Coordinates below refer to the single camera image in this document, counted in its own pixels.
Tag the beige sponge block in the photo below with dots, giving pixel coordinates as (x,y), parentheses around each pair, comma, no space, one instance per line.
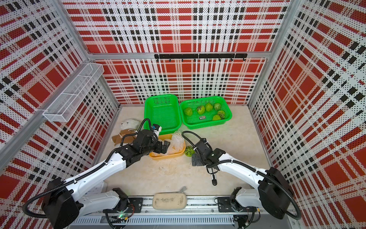
(169,201)

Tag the white teddy bear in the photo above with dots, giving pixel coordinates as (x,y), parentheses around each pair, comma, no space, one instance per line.
(128,126)

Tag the yellow plastic bowl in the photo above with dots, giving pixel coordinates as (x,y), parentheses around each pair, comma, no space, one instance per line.
(159,156)

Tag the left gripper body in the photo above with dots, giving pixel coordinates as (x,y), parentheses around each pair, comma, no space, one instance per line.
(154,147)

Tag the green basket with fruit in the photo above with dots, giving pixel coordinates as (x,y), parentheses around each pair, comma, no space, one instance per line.
(205,112)

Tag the clear wall shelf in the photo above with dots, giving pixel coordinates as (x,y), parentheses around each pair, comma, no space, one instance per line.
(66,104)

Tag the foam nets pile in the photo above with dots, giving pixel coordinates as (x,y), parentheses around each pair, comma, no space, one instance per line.
(177,143)

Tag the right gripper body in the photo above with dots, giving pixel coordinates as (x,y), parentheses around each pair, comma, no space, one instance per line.
(198,161)

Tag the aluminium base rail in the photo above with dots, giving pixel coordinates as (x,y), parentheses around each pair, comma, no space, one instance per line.
(188,212)

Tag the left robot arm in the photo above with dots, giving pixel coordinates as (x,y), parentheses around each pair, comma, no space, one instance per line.
(65,200)

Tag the empty green plastic basket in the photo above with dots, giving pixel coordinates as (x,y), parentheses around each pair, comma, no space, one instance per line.
(164,111)

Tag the green custard apple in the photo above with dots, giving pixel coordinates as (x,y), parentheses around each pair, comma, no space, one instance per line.
(189,151)

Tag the black hook rail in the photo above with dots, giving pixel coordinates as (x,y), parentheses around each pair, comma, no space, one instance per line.
(201,56)

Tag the black pen tool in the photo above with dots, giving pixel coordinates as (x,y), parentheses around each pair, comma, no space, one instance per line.
(214,177)

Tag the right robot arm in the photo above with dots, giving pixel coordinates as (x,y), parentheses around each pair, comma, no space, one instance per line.
(272,191)

